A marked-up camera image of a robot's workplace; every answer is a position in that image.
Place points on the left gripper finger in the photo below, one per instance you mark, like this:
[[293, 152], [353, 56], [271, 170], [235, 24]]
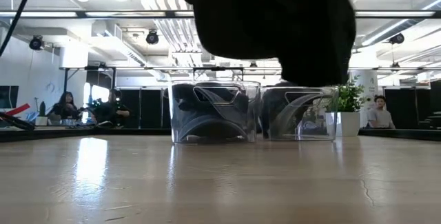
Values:
[[17, 109], [17, 121]]

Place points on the dark grey cap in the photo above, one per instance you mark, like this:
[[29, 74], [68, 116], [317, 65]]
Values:
[[272, 110]]

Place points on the dark monitor screen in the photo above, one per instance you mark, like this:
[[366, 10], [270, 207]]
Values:
[[8, 96]]

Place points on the small cactus in white pot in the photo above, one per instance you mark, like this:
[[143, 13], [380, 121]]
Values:
[[42, 119]]

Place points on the person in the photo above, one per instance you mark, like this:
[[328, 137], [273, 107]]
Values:
[[65, 108], [380, 113], [112, 112]]

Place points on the black ceiling spotlight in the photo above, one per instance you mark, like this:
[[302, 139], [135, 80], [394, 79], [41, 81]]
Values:
[[152, 37], [396, 38], [36, 43]]

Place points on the black partition panel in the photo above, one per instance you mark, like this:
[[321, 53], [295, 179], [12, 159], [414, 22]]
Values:
[[144, 108]]

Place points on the clear plastic bin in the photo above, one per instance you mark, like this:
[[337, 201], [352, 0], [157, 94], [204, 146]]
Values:
[[329, 127], [175, 127]]

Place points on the green plant in white pot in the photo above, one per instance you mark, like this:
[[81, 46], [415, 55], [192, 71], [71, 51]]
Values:
[[349, 124]]

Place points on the black background station frame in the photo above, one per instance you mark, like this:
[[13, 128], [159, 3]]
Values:
[[65, 82]]

